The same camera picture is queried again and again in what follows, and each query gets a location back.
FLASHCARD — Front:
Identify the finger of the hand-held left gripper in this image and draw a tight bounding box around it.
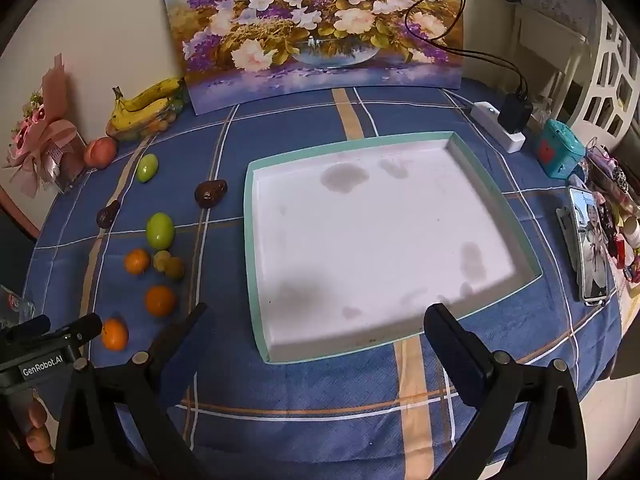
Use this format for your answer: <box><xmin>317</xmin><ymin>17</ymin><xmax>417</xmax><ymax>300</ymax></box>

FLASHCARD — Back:
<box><xmin>50</xmin><ymin>314</ymin><xmax>103</xmax><ymax>348</ymax></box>
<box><xmin>0</xmin><ymin>315</ymin><xmax>51</xmax><ymax>346</ymax></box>

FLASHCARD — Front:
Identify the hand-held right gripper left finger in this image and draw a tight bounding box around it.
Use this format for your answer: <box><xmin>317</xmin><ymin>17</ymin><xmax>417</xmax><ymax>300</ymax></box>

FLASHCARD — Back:
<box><xmin>54</xmin><ymin>303</ymin><xmax>226</xmax><ymax>480</ymax></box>

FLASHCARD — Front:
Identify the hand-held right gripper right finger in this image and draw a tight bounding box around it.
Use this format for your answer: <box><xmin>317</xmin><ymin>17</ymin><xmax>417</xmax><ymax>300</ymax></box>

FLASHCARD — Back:
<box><xmin>423</xmin><ymin>303</ymin><xmax>588</xmax><ymax>480</ymax></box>

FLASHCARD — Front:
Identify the orange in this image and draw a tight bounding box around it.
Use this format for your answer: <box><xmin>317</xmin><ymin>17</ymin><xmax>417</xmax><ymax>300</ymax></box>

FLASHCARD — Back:
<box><xmin>145</xmin><ymin>285</ymin><xmax>177</xmax><ymax>318</ymax></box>
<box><xmin>124</xmin><ymin>248</ymin><xmax>151</xmax><ymax>276</ymax></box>
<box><xmin>101</xmin><ymin>318</ymin><xmax>129</xmax><ymax>352</ymax></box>

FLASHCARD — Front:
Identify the large dark brown pear-shaped fruit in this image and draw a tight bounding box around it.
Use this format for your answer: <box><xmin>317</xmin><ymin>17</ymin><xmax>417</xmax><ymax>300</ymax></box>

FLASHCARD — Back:
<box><xmin>96</xmin><ymin>200</ymin><xmax>122</xmax><ymax>228</ymax></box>

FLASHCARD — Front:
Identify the green mango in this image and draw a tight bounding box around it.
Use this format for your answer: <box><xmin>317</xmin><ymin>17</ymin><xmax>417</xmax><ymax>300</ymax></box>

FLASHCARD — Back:
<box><xmin>136</xmin><ymin>153</ymin><xmax>160</xmax><ymax>183</ymax></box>
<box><xmin>145</xmin><ymin>212</ymin><xmax>176</xmax><ymax>250</ymax></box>

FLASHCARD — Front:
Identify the white tray with teal rim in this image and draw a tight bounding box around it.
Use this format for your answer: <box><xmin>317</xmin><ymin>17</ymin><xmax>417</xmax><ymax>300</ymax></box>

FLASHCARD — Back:
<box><xmin>243</xmin><ymin>131</ymin><xmax>544</xmax><ymax>364</ymax></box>

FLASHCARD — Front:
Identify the small dark brown wrinkled fruit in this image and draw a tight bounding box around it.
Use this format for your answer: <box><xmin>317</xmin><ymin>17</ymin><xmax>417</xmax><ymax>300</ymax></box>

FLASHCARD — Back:
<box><xmin>194</xmin><ymin>179</ymin><xmax>229</xmax><ymax>209</ymax></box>

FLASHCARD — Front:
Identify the person's left hand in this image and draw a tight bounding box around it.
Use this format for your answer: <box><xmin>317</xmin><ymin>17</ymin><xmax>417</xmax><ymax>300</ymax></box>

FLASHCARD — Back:
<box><xmin>24</xmin><ymin>401</ymin><xmax>56</xmax><ymax>466</ymax></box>

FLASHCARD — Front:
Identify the glass mug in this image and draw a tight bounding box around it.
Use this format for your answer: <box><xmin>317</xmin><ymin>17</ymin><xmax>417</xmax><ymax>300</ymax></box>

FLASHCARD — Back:
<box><xmin>0</xmin><ymin>285</ymin><xmax>36</xmax><ymax>328</ymax></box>

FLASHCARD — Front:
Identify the dark board with brown edge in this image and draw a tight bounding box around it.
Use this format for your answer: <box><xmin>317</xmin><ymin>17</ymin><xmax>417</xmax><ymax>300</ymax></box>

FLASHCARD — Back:
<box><xmin>0</xmin><ymin>185</ymin><xmax>41</xmax><ymax>281</ymax></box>

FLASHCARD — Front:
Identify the blue plaid tablecloth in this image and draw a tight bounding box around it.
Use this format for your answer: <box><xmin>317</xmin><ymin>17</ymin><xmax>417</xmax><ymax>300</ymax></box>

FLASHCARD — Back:
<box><xmin>20</xmin><ymin>77</ymin><xmax>626</xmax><ymax>480</ymax></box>

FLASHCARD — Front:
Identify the smartphone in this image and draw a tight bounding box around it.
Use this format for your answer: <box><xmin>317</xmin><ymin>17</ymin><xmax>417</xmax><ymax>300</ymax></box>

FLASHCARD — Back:
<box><xmin>568</xmin><ymin>186</ymin><xmax>610</xmax><ymax>307</ymax></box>

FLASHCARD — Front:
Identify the red apple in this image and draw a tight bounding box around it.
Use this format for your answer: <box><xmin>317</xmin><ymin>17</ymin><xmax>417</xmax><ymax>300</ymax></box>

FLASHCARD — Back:
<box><xmin>83</xmin><ymin>137</ymin><xmax>118</xmax><ymax>168</ymax></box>

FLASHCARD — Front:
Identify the pink flower bouquet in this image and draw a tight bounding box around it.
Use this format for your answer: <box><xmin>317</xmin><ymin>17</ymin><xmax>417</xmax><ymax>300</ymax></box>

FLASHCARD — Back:
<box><xmin>2</xmin><ymin>52</ymin><xmax>88</xmax><ymax>198</ymax></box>

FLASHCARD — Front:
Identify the yellow banana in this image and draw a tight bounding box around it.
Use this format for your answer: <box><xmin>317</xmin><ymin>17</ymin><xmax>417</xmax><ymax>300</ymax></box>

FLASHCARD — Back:
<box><xmin>112</xmin><ymin>77</ymin><xmax>185</xmax><ymax>112</ymax></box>
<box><xmin>110</xmin><ymin>97</ymin><xmax>173</xmax><ymax>133</ymax></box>

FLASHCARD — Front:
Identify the clear plastic fruit container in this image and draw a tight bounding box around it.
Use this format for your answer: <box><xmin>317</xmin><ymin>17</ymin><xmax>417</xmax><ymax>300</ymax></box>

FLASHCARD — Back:
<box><xmin>107</xmin><ymin>100</ymin><xmax>186</xmax><ymax>142</ymax></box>

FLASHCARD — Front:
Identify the pile of colourful small items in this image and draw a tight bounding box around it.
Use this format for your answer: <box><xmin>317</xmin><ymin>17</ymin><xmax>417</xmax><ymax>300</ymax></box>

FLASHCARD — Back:
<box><xmin>582</xmin><ymin>137</ymin><xmax>640</xmax><ymax>286</ymax></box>

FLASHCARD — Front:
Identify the teal toy box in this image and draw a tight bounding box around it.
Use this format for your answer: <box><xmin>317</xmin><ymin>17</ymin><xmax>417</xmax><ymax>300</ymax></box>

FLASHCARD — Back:
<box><xmin>531</xmin><ymin>119</ymin><xmax>587</xmax><ymax>179</ymax></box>

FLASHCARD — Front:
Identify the white power strip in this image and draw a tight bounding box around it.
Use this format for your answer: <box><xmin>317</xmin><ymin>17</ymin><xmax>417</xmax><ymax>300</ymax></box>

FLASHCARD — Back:
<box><xmin>471</xmin><ymin>101</ymin><xmax>526</xmax><ymax>153</ymax></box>

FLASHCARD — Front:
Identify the black charger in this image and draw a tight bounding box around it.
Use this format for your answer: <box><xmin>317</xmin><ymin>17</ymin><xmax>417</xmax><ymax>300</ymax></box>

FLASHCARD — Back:
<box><xmin>498</xmin><ymin>91</ymin><xmax>533</xmax><ymax>136</ymax></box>

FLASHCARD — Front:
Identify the flower painting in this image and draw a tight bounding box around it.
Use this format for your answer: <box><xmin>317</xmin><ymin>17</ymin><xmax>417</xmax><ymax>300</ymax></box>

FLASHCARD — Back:
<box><xmin>159</xmin><ymin>0</ymin><xmax>463</xmax><ymax>116</ymax></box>

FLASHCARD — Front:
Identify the white lattice chair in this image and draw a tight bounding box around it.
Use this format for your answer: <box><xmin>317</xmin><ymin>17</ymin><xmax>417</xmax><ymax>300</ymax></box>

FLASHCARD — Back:
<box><xmin>570</xmin><ymin>0</ymin><xmax>640</xmax><ymax>141</ymax></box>

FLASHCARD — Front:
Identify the white shelf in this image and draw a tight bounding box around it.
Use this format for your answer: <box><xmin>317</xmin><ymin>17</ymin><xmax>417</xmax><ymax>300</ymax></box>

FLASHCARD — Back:
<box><xmin>510</xmin><ymin>0</ymin><xmax>601</xmax><ymax>126</ymax></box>

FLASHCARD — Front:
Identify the black charging cable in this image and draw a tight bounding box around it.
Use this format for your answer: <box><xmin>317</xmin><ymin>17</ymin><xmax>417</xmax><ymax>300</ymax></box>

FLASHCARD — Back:
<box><xmin>405</xmin><ymin>0</ymin><xmax>531</xmax><ymax>106</ymax></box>

